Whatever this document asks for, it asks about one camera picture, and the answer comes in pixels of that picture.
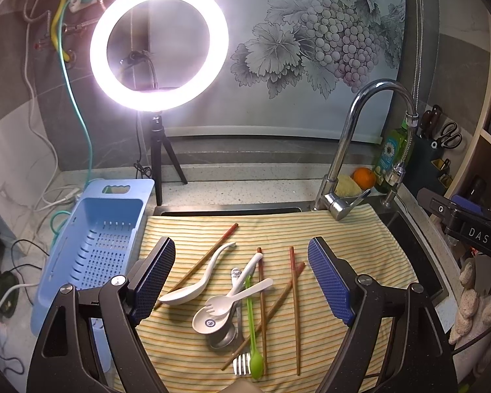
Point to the white logo ceramic spoon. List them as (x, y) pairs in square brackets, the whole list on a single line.
[(203, 323)]

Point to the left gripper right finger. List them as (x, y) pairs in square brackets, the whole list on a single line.
[(418, 356)]

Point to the chrome kitchen faucet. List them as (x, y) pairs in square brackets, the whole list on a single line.
[(326, 198)]

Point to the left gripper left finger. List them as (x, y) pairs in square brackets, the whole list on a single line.
[(65, 358)]

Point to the pull-out spray head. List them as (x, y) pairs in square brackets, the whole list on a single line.
[(393, 180)]

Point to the blue plastic drainer basket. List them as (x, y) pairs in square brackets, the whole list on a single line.
[(99, 240)]

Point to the black knife block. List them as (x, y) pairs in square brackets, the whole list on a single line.
[(424, 168)]

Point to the white ring light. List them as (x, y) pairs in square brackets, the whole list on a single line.
[(189, 45)]

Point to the black tripod stand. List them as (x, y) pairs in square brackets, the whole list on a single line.
[(159, 141)]

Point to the green plastic spoon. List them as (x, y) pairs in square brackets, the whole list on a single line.
[(256, 360)]

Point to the gloved right hand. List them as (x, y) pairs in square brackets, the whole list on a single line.
[(473, 318)]

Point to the diagonal red wooden chopstick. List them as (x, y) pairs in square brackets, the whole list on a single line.
[(259, 328)]

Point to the striped yellow cloth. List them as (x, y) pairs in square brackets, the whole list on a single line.
[(181, 356)]

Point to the orange fruit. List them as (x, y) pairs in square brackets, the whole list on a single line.
[(364, 178)]

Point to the black scissors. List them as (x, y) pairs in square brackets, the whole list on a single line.
[(449, 138)]

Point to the white plastic spork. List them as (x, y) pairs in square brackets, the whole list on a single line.
[(220, 305)]

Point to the green dish soap bottle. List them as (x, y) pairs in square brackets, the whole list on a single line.
[(391, 154)]

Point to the yellow sponge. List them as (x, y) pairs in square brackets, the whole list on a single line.
[(346, 187)]

